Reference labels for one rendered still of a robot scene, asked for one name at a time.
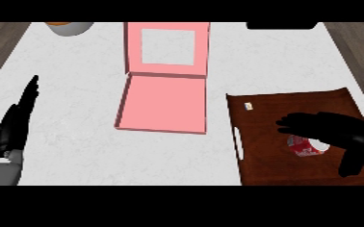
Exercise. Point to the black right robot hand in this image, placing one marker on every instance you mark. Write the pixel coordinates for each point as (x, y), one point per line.
(328, 126)

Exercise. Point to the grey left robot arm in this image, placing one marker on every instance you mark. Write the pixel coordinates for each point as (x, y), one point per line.
(9, 170)

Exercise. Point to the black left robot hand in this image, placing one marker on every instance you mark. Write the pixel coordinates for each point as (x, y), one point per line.
(18, 115)

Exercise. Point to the black appliance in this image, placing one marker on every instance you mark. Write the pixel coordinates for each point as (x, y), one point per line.
(282, 25)

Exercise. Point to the grey bowl with orange content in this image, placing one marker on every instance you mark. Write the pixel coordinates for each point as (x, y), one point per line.
(69, 28)

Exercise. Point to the pink cardboard box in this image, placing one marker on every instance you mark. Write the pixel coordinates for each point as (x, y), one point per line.
(163, 89)

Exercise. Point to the red and white can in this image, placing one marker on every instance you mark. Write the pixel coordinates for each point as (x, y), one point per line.
(308, 148)

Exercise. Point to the brown wooden tray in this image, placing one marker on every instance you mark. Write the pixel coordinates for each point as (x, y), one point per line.
(289, 160)

